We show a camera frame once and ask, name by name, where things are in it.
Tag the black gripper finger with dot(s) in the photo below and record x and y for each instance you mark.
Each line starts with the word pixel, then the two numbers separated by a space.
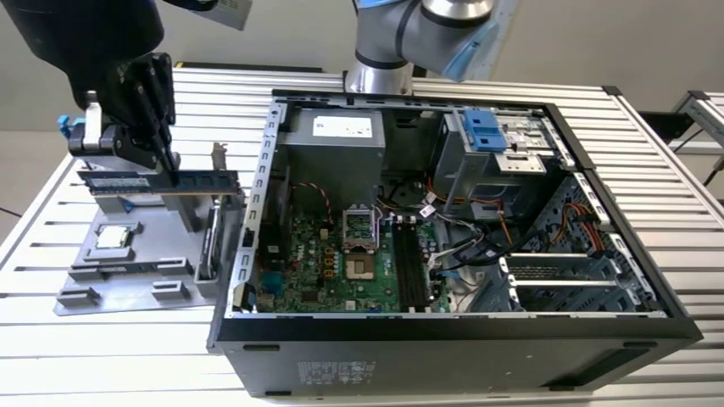
pixel 152 97
pixel 136 148

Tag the dark RAM stick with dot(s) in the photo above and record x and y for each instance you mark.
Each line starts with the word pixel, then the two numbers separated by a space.
pixel 130 268
pixel 114 183

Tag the black RAM slot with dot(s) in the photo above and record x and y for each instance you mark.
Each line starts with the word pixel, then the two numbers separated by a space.
pixel 402 263
pixel 410 263
pixel 416 263

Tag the hard disk in blue carrier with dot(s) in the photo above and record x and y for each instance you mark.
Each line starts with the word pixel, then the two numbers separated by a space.
pixel 64 125

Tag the silver CPU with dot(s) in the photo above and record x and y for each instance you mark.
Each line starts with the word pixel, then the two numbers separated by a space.
pixel 115 236

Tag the grey parts rack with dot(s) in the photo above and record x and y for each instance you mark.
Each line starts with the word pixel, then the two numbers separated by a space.
pixel 164 241

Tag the green graphics card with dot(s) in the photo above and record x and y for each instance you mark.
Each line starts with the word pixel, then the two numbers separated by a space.
pixel 212 237

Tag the grey power supply unit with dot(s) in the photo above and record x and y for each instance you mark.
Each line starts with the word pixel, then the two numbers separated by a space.
pixel 334 161

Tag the blue expansion slot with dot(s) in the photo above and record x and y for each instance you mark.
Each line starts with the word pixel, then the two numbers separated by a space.
pixel 271 284

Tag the green motherboard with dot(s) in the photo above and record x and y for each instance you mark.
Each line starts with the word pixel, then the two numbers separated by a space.
pixel 306 263

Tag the CPU socket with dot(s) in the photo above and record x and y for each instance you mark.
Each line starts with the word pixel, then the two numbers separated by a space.
pixel 360 267

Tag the blue plastic bay latch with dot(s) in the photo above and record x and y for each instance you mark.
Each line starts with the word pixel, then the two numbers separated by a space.
pixel 483 131

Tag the black PC case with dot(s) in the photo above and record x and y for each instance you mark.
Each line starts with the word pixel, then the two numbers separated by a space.
pixel 396 364

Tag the perforated metal disk bay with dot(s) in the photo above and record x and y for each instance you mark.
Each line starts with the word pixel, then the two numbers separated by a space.
pixel 566 283

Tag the black table bracket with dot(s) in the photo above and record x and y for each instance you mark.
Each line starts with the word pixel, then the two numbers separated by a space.
pixel 667 125

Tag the aluminium frame table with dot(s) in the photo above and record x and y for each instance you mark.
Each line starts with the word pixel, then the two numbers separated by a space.
pixel 702 106

